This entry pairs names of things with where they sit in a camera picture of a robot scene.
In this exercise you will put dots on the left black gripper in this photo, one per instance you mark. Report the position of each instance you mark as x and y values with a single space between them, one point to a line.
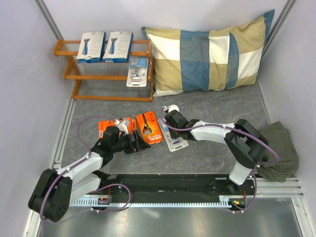
137 145

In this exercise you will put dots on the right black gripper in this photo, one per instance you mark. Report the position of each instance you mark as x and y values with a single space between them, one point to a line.
174 135

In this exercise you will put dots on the clear blister razor pack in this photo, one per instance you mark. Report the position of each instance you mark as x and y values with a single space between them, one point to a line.
174 144

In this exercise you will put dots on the orange razor cartridge pack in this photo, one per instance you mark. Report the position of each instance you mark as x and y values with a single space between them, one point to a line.
103 125

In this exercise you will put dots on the orange black razor pack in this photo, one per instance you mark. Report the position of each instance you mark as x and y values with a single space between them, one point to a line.
149 128

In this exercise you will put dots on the Gillette razor blister pack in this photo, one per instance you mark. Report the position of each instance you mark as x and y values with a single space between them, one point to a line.
137 72

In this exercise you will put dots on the white box blue razor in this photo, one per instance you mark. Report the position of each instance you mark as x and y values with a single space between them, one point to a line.
91 48
118 47

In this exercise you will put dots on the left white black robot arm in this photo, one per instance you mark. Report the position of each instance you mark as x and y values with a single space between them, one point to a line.
57 189

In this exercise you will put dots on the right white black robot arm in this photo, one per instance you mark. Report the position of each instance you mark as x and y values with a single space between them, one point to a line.
244 141

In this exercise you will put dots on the orange wooden two-tier shelf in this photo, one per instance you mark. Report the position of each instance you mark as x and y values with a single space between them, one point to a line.
104 71

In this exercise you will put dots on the blue beige checkered pillow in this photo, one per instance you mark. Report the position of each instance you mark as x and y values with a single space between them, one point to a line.
212 60

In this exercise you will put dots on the olive green cloth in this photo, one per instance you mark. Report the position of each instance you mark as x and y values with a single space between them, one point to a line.
280 141

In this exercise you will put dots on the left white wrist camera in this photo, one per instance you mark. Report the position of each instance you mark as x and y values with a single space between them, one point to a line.
123 125

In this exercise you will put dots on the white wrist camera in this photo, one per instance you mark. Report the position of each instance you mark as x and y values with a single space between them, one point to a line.
123 125
170 108

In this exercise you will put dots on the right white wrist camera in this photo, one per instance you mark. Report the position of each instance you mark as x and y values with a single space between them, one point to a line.
170 108

